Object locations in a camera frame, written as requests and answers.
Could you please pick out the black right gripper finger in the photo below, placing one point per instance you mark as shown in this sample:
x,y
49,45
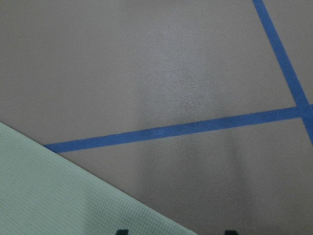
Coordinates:
x,y
230,232

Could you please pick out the olive green long-sleeve shirt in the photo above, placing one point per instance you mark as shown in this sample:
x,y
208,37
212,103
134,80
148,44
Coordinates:
x,y
42,193

